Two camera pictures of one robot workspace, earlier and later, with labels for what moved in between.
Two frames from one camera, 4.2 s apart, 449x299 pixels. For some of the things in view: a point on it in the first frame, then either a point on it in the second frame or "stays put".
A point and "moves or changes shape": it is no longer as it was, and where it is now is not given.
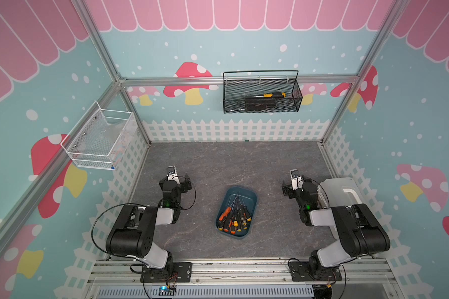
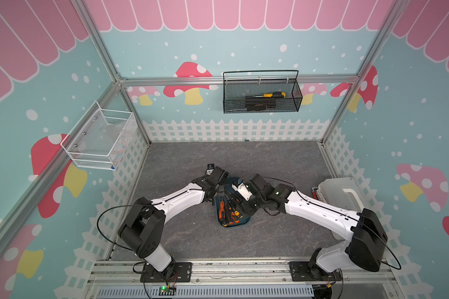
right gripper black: x=289 y=189 -> x=242 y=205
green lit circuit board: x=166 y=291 stays put
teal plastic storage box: x=248 y=198 moves or changes shape
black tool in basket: x=259 y=104 stays put
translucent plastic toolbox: x=338 y=192 stays put
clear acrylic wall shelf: x=100 y=138 stays put
